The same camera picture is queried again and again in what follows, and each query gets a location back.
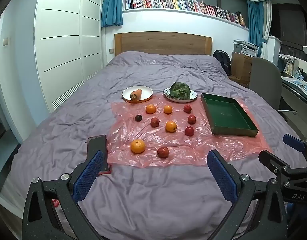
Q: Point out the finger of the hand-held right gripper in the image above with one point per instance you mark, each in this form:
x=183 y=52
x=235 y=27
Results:
x=293 y=142
x=271 y=160

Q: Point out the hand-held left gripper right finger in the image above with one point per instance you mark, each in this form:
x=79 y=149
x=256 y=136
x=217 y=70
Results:
x=222 y=177

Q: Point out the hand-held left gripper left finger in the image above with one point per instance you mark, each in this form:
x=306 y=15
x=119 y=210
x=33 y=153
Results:
x=89 y=175

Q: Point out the large orange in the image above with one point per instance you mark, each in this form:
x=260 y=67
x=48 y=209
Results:
x=137 y=146

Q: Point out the red apple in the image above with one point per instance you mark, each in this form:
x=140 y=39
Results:
x=163 y=152
x=187 y=108
x=189 y=131
x=191 y=119
x=155 y=122

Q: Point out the green tray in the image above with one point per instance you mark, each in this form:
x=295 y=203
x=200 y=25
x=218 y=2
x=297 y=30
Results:
x=226 y=115

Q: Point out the medium orange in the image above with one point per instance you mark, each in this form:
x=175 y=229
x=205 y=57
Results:
x=170 y=126

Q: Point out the dark purple plum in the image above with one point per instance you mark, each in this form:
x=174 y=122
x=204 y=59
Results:
x=138 y=117

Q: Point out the small orange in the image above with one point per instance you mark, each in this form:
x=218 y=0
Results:
x=151 y=108
x=167 y=109

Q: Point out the smartphone with red case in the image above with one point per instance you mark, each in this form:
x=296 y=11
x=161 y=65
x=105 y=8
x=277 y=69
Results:
x=97 y=142

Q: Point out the pink plastic sheet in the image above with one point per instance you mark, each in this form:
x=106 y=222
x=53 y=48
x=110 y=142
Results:
x=193 y=150

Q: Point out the white desk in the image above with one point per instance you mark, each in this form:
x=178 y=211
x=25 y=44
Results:
x=293 y=82

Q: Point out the grey chair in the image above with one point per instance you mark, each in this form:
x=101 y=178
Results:
x=264 y=80

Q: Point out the striped white plate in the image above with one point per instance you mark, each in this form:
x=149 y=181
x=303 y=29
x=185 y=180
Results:
x=192 y=95

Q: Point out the carrot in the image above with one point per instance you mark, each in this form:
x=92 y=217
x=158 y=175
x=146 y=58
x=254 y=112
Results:
x=136 y=95

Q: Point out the wooden nightstand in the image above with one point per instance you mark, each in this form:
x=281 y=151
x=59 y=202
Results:
x=239 y=65

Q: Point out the green bok choy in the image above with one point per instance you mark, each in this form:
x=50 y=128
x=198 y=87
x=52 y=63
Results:
x=179 y=90

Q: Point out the white plate gold rim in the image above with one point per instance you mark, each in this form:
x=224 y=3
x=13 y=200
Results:
x=146 y=91

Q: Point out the white printer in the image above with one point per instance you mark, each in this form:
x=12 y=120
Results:
x=241 y=47

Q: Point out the black backpack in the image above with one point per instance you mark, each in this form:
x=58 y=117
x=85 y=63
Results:
x=222 y=60

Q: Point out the blue curtain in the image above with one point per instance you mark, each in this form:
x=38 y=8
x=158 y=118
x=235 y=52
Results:
x=112 y=5
x=254 y=22

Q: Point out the white wardrobe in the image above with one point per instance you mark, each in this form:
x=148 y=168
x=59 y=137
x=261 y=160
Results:
x=61 y=42

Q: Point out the wooden headboard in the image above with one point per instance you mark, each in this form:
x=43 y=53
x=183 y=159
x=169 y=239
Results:
x=163 y=42

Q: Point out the row of books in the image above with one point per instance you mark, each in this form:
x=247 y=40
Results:
x=181 y=3

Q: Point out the wall light switch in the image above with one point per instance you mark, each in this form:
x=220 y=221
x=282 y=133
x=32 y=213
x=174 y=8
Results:
x=5 y=41

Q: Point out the white wall shelf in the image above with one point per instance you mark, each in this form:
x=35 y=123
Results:
x=168 y=11

